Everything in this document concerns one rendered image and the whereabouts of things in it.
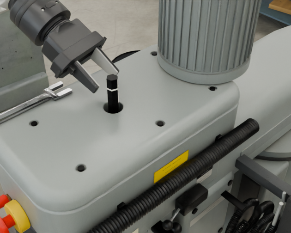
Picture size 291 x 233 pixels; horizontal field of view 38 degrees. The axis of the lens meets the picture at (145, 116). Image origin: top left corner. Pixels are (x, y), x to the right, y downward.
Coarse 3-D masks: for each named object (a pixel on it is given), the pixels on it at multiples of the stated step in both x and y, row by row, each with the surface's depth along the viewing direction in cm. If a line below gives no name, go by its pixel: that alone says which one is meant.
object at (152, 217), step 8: (208, 168) 94; (216, 168) 97; (200, 176) 94; (208, 176) 96; (192, 184) 93; (176, 192) 89; (168, 200) 89; (160, 208) 88; (168, 208) 91; (144, 216) 85; (152, 216) 87; (160, 216) 90; (136, 224) 84; (144, 224) 87; (152, 224) 89; (128, 232) 84; (136, 232) 86; (144, 232) 89
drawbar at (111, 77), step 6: (108, 78) 76; (114, 78) 76; (108, 84) 76; (114, 84) 76; (108, 90) 77; (108, 96) 78; (114, 96) 78; (108, 102) 79; (114, 102) 78; (114, 108) 79
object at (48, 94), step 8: (48, 88) 84; (56, 88) 84; (40, 96) 82; (48, 96) 82; (56, 96) 82; (64, 96) 83; (24, 104) 80; (32, 104) 80; (8, 112) 78; (16, 112) 78; (0, 120) 76
